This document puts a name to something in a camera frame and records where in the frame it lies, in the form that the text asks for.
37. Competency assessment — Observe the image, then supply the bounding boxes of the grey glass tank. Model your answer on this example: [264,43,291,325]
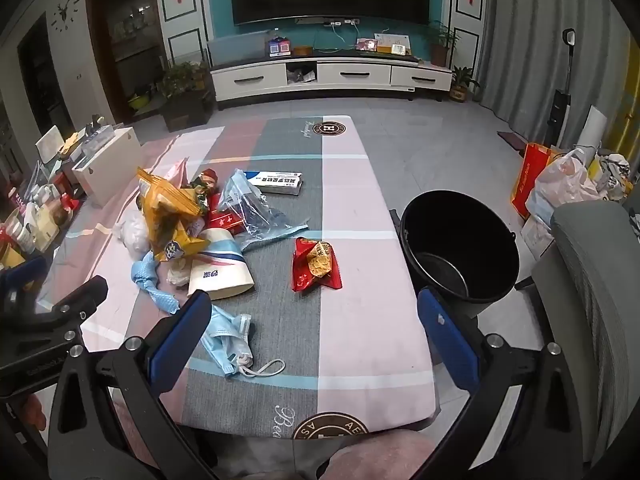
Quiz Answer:
[207,30,268,66]

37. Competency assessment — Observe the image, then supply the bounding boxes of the grey curtain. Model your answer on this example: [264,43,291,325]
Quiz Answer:
[472,0,636,126]

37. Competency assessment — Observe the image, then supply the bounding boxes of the clear blue-printed plastic bag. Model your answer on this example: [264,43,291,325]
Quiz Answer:
[217,169,311,251]

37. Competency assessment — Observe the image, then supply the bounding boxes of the small potted plant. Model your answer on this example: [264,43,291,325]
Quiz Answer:
[450,66,478,101]

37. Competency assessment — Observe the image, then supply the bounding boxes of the grey chair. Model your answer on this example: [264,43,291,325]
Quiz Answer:
[530,200,640,480]

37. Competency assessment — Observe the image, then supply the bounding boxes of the white printed carton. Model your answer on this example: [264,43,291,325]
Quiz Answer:
[520,217,556,261]

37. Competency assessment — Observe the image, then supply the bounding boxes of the cluttered bottles and jars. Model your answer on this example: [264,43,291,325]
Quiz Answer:
[0,160,81,266]

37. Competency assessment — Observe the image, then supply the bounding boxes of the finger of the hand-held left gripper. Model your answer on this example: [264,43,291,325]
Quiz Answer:
[0,255,47,311]
[30,276,109,333]

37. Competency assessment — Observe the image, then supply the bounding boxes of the dark wooden display cabinet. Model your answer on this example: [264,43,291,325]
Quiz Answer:
[85,0,166,121]

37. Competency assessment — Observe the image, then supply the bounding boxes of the pink plastic bag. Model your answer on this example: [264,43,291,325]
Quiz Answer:
[160,157,193,188]

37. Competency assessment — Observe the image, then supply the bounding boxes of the person's left hand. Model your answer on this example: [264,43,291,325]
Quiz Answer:
[17,394,48,433]

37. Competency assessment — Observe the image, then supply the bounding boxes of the red snack packet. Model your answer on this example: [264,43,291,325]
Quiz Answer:
[291,236,344,293]

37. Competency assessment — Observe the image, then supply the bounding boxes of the white television cabinet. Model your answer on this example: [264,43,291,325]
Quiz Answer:
[207,35,453,103]

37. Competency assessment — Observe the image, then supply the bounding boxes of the red cigarette box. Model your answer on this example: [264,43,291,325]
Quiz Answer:
[205,207,246,236]

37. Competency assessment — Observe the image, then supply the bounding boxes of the white plastic bag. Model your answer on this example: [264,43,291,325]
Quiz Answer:
[112,207,151,256]

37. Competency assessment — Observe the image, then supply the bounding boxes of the yellow snack bag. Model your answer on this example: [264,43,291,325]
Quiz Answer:
[137,167,211,262]

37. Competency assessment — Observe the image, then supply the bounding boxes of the white storage box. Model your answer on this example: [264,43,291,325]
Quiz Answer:
[72,127,142,208]

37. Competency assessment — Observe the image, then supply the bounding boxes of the pale filled plastic bag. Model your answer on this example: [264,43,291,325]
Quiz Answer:
[525,150,601,226]

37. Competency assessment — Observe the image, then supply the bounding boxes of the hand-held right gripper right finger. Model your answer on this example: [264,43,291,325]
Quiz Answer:
[316,287,599,480]

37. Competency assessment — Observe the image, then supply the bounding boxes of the white paper cup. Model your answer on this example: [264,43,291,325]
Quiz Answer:
[187,230,253,301]

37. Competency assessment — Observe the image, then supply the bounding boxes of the upright vacuum cleaner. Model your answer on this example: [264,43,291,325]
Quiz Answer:
[545,27,576,148]

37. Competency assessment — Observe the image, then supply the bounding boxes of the crumpled white tissue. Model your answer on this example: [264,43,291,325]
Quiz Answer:
[165,260,193,288]

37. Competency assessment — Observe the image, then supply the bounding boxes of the black wall clock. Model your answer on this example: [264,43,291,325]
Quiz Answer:
[50,0,81,31]

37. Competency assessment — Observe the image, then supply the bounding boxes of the white desk calendar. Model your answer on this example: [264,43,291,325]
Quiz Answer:
[374,32,410,56]

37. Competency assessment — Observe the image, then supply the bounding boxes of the potted plants on dark stand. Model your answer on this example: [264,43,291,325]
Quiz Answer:
[159,60,213,131]

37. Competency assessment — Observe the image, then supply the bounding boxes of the black plastic bucket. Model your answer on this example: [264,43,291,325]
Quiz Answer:
[399,190,521,318]

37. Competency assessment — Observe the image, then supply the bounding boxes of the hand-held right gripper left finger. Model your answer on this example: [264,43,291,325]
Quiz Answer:
[47,290,221,480]

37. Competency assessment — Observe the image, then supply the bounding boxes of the tall potted plant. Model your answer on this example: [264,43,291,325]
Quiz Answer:
[427,20,458,67]

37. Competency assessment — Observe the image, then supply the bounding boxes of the white ointment box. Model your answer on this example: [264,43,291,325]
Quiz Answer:
[246,170,304,196]

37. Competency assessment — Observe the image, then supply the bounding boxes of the green snack wrapper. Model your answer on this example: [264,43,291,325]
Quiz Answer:
[190,169,221,211]

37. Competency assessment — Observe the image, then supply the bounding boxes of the orange shopping bag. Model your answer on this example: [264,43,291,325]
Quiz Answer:
[510,142,563,221]

